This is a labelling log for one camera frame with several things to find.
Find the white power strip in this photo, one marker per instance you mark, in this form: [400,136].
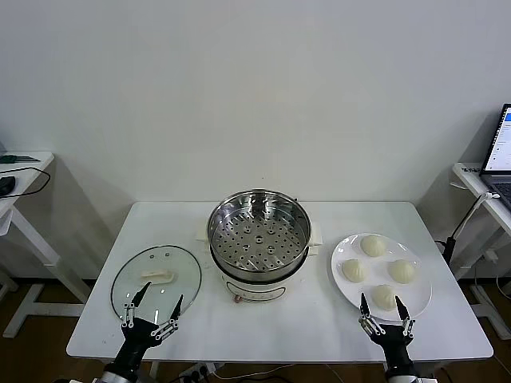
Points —
[195,373]

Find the white round plate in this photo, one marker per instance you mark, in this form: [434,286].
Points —
[379,261]

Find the white steamed baozi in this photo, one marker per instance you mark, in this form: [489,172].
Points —
[384,296]
[354,270]
[402,271]
[373,244]

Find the black computer mouse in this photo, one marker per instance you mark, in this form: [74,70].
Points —
[6,185]

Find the white power adapter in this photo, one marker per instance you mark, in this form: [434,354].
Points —
[493,256]

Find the white side table with laptop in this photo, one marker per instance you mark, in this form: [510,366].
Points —
[466,176]

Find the white side desk with mouse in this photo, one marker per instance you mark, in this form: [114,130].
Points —
[28,167]

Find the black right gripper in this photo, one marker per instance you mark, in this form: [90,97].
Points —
[394,349]

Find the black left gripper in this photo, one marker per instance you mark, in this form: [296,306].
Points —
[135,339]

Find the perforated steel steamer basket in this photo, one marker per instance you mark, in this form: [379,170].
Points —
[259,239]

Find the black stand pole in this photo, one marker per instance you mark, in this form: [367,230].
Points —
[450,251]

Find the white work table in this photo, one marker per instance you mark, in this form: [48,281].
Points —
[167,223]

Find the flat green tool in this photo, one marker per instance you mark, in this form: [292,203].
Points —
[12,158]

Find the white electric cooker base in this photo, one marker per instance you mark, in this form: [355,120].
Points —
[255,289]

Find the open grey laptop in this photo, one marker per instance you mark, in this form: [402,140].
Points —
[501,147]

